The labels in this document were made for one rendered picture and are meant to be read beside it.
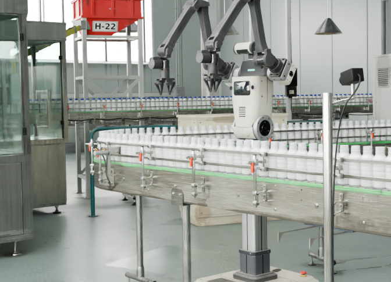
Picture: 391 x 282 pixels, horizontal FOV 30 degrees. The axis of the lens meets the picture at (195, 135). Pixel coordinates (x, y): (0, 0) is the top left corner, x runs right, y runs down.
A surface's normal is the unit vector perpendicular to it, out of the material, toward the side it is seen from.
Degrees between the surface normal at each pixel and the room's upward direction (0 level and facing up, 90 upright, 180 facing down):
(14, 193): 90
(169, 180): 90
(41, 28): 90
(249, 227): 90
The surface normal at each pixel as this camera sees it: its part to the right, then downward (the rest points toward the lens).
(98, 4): 0.36, 0.04
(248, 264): -0.78, 0.04
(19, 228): 0.62, 0.03
